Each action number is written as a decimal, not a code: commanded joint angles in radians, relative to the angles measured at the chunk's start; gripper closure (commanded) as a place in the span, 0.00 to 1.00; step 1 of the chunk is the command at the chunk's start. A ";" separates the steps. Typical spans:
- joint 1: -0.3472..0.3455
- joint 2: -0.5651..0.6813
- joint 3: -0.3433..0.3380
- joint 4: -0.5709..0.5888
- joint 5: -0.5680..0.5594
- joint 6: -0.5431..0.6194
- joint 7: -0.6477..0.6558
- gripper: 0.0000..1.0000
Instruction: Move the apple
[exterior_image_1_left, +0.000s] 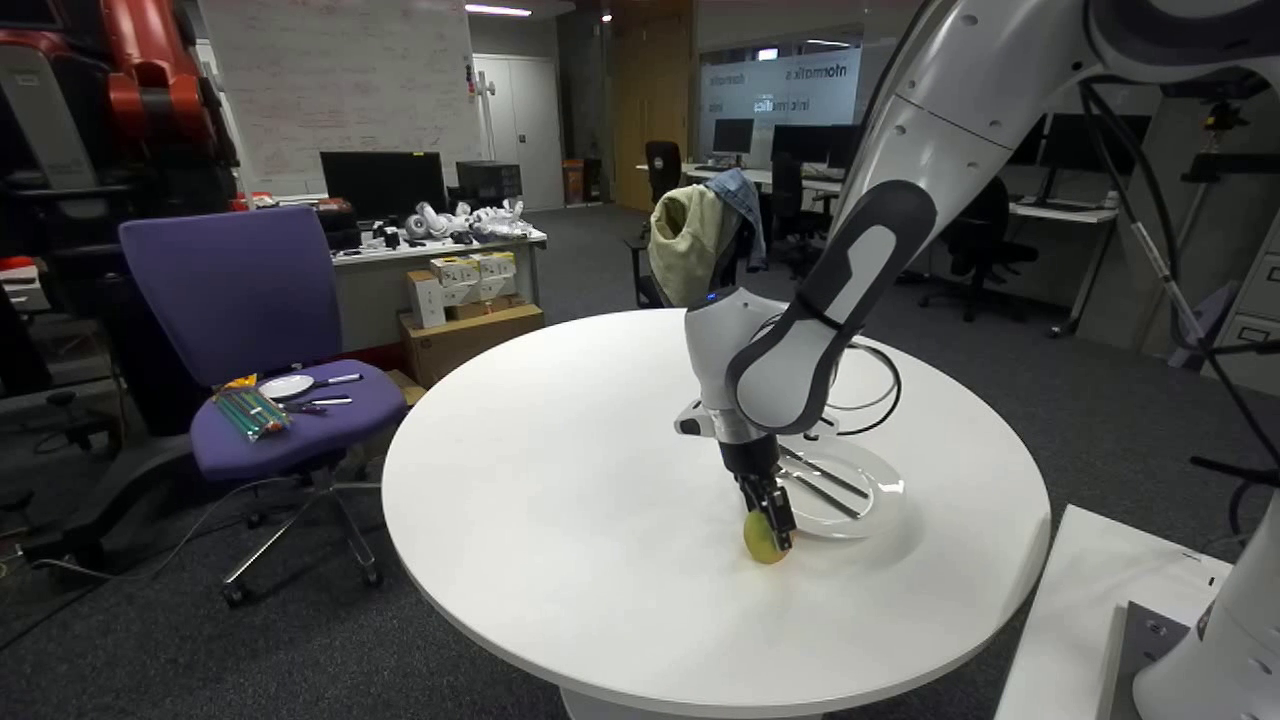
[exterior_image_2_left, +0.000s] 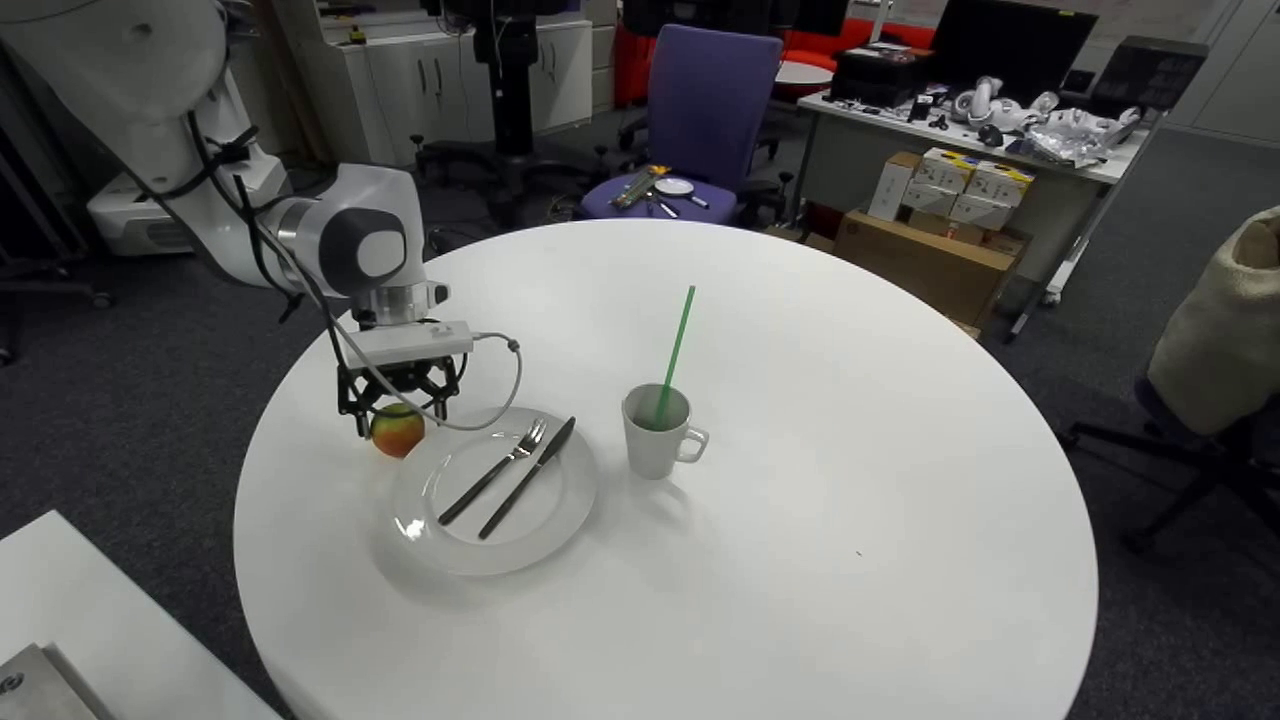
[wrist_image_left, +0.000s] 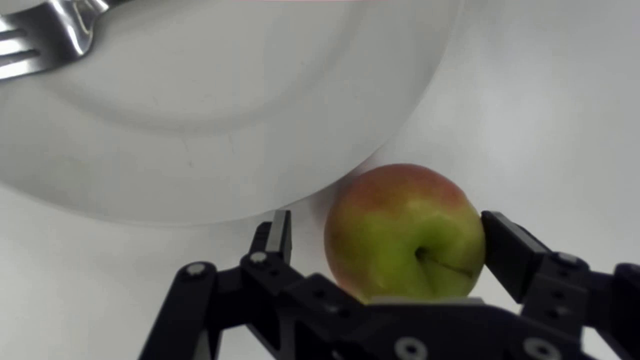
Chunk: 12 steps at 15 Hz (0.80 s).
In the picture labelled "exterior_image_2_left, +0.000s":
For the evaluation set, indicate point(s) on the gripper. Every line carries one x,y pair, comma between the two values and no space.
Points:
400,376

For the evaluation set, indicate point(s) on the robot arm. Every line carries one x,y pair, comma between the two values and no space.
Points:
150,130

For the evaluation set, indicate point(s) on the red and green apple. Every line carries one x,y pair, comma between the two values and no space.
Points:
398,435

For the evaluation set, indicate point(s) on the dark fork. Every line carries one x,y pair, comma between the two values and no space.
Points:
490,478

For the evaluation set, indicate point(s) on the dark knife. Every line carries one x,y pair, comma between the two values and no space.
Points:
525,482

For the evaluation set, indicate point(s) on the white plate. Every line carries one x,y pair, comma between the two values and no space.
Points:
540,520

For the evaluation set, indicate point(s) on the white mug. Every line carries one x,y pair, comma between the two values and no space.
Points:
655,450

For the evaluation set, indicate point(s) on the green straw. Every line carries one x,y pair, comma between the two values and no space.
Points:
678,345

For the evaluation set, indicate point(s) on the white cabinet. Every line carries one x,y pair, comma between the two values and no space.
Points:
420,90

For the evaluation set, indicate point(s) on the round white magnifier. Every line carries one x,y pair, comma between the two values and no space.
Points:
674,186

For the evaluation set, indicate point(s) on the white side table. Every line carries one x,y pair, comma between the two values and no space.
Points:
100,600

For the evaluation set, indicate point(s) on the purple office chair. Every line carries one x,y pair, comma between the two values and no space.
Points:
705,100

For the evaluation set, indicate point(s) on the grey metal plate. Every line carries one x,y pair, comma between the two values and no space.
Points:
40,690

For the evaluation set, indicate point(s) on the white desk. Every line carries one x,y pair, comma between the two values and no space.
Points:
850,150

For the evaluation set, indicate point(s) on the small round white table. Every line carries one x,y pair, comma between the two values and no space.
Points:
803,73

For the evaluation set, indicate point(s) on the large cardboard box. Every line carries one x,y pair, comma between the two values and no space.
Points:
920,265

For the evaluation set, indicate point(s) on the red sofa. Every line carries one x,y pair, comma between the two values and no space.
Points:
850,42

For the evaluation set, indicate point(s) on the black case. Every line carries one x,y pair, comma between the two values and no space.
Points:
878,78

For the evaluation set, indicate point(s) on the stack of white boxes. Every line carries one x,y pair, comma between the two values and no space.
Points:
950,190

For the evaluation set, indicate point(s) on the black monitor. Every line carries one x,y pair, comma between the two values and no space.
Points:
1010,40

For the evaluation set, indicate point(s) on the heap of white robot parts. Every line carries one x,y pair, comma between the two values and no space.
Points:
1060,125

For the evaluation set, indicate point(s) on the black office chair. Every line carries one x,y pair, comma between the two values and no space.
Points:
1200,460

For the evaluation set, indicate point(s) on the dark tablet screen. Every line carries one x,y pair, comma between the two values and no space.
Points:
1148,75

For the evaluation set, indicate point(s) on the beige coat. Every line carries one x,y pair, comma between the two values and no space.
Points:
1220,330

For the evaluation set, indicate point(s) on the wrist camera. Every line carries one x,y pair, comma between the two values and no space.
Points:
410,343

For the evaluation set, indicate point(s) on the black pedestal stand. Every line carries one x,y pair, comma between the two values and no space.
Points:
512,90

